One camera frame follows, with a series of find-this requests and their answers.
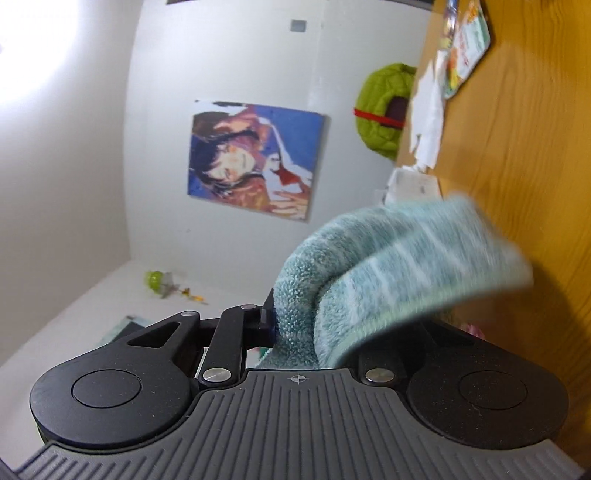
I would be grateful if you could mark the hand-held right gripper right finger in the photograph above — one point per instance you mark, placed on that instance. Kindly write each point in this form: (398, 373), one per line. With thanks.
(390, 363)

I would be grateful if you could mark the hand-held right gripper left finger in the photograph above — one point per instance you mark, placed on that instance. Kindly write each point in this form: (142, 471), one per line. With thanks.
(270, 323)

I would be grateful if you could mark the teal striped towel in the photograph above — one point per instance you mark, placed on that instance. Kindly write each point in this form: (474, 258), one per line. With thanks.
(397, 277)

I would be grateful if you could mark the white tissue pack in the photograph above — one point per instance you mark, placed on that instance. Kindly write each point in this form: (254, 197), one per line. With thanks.
(411, 184)

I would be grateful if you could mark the green puffer jacket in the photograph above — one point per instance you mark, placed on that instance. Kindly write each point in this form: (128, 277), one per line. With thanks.
(381, 106)

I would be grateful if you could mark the white crumpled tissue paper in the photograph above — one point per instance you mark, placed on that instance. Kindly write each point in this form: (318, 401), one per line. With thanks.
(429, 115)

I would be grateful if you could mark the colourful snack packet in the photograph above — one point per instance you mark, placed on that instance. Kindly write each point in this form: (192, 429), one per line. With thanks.
(466, 50)

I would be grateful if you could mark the green wall ornament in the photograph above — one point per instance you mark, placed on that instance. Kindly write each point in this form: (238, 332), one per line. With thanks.
(154, 279)

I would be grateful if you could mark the anime wall poster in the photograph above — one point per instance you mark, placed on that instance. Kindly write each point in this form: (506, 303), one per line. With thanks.
(254, 159)

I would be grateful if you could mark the grey wall switch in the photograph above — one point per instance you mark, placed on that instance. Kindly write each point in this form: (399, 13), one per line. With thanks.
(298, 25)

